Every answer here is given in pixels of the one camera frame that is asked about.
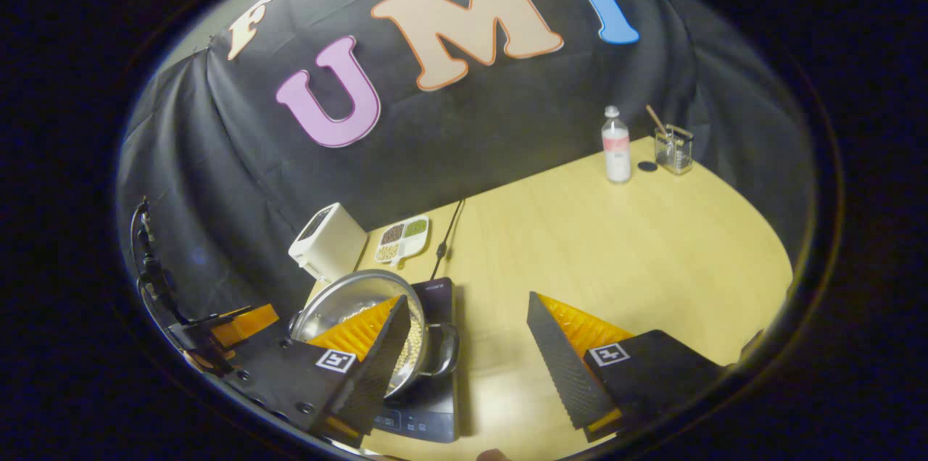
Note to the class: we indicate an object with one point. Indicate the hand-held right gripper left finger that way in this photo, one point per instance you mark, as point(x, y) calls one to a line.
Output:
point(380, 367)

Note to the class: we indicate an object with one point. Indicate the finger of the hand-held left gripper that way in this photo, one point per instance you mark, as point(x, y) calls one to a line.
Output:
point(246, 325)

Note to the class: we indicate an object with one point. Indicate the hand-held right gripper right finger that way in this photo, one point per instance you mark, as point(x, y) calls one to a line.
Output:
point(554, 367)

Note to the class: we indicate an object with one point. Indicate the black induction cooktop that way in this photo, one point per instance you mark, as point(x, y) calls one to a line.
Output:
point(431, 410)

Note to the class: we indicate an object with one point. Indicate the steel pot with beans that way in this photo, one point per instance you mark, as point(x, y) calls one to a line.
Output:
point(348, 298)

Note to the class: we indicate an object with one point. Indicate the white toaster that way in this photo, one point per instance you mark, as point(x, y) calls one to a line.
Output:
point(330, 243)

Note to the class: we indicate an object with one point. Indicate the white divided bean tray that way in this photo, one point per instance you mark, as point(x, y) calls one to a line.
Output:
point(402, 238)

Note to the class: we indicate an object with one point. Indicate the small black bottle cap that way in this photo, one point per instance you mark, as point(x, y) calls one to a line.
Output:
point(647, 166)

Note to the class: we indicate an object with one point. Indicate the clear bottle with pink label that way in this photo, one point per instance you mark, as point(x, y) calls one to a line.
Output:
point(617, 149)

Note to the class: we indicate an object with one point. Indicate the clear glass cup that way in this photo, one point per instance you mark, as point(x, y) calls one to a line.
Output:
point(674, 153)

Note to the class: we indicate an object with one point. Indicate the wooden stick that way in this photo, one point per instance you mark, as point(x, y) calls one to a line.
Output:
point(656, 119)

